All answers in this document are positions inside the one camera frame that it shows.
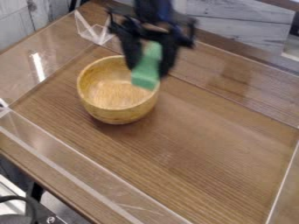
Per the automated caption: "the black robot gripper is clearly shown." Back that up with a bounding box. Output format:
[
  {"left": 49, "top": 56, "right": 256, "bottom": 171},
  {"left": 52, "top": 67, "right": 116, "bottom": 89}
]
[{"left": 106, "top": 0, "right": 196, "bottom": 78}]

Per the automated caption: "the green rectangular block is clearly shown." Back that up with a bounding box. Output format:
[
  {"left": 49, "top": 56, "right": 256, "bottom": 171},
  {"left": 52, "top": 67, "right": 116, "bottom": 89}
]
[{"left": 130, "top": 42, "right": 162, "bottom": 90}]

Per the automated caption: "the brown wooden bowl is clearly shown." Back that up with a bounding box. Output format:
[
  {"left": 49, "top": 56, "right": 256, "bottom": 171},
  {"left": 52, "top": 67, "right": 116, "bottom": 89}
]
[{"left": 76, "top": 55, "right": 160, "bottom": 125}]

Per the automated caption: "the clear acrylic corner bracket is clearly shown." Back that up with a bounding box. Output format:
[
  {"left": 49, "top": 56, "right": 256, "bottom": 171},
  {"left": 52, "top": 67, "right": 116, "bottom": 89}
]
[{"left": 73, "top": 10, "right": 114, "bottom": 46}]

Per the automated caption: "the clear acrylic tray wall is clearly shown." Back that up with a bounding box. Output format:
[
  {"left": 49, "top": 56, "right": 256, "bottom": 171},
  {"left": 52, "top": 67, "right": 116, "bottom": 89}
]
[{"left": 0, "top": 16, "right": 299, "bottom": 224}]

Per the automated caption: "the black cable on floor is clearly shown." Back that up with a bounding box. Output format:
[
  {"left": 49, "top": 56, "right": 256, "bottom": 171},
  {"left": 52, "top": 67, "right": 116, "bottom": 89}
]
[{"left": 0, "top": 195, "right": 38, "bottom": 224}]

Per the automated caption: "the black table leg frame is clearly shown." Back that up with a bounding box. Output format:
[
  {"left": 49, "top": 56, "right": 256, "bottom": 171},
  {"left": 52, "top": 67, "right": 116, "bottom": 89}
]
[{"left": 25, "top": 182, "right": 66, "bottom": 224}]

